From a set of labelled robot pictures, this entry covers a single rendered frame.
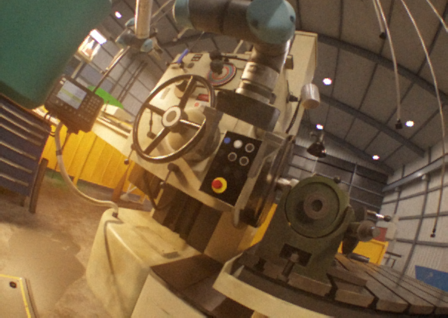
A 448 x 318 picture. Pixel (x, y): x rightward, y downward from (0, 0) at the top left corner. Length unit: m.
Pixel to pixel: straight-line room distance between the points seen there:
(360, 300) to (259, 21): 0.71
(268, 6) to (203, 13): 0.11
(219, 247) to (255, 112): 1.20
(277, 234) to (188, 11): 0.58
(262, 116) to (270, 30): 0.17
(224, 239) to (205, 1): 1.37
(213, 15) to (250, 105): 0.19
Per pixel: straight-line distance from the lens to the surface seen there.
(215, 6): 0.33
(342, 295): 0.63
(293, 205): 0.59
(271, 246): 0.57
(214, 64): 0.96
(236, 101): 0.39
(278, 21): 0.28
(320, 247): 0.57
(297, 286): 0.59
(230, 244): 1.41
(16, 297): 1.03
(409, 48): 8.32
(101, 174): 3.65
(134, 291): 1.16
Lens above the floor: 1.15
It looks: 11 degrees up
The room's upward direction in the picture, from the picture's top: 25 degrees clockwise
